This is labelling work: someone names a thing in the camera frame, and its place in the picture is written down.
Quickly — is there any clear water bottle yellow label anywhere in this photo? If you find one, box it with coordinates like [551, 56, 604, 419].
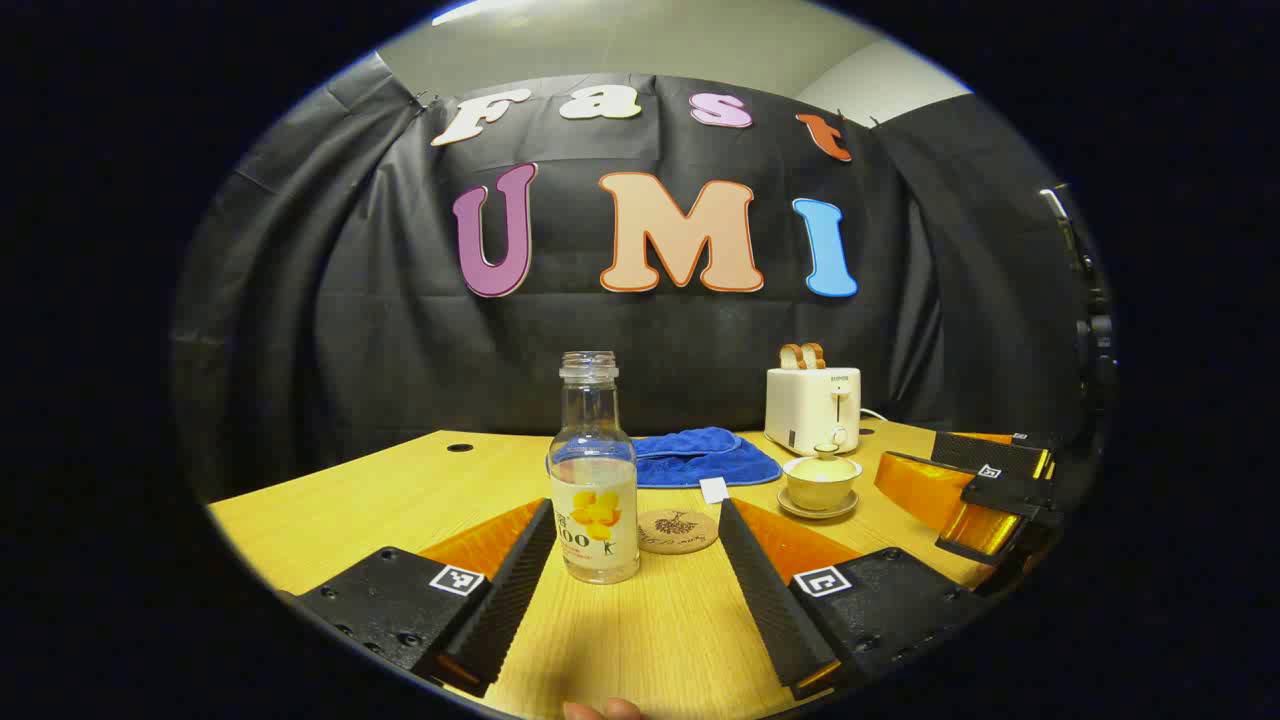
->
[547, 351, 641, 586]

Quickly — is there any white toaster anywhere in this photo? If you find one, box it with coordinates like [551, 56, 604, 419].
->
[765, 366, 863, 457]

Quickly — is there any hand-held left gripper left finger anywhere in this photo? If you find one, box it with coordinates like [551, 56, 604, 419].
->
[275, 497, 558, 699]

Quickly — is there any black backdrop cloth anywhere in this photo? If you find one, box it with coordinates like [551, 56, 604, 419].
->
[170, 50, 1101, 501]

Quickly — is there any round cork coaster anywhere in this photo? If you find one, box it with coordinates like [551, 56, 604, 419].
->
[637, 508, 720, 554]

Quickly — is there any cream teacup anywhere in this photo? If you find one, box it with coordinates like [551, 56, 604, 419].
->
[782, 455, 863, 512]

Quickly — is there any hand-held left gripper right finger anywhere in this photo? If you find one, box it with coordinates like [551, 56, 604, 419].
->
[717, 497, 991, 701]

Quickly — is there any cream teacup lid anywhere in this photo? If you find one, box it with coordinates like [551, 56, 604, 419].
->
[795, 444, 859, 483]

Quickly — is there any dark metal stand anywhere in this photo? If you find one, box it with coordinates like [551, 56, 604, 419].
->
[1038, 183, 1116, 441]

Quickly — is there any blue towel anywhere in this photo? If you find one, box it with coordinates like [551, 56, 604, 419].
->
[545, 427, 784, 504]

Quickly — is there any cream saucer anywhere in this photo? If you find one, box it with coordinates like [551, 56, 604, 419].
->
[777, 486, 860, 521]

